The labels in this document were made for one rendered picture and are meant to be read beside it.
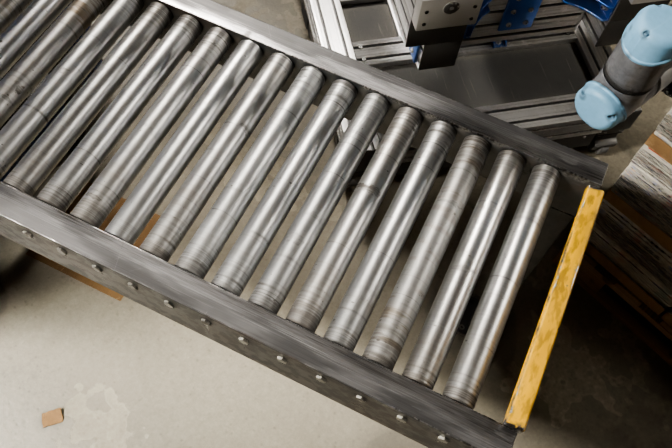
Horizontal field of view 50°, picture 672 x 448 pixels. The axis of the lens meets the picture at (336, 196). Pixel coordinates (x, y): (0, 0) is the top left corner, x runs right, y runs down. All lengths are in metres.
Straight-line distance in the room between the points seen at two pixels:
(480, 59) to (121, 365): 1.30
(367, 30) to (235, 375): 1.05
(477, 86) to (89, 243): 1.29
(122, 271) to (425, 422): 0.50
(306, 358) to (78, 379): 0.99
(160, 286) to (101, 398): 0.84
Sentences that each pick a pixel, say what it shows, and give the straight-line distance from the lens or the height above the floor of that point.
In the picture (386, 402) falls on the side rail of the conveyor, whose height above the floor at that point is 0.80.
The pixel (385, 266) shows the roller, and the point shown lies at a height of 0.80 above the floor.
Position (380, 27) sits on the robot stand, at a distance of 2.21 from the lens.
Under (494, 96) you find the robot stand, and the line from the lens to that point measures 2.12.
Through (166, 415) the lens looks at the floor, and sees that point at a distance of 1.91.
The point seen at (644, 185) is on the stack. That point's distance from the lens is 1.72.
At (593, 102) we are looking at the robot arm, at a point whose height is 1.01.
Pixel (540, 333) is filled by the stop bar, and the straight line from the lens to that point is 1.14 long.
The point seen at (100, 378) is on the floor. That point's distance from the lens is 1.96.
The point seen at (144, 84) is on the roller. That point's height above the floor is 0.80.
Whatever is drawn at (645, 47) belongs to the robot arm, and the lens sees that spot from 1.05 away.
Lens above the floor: 1.84
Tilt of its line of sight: 61 degrees down
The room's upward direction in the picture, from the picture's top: 7 degrees clockwise
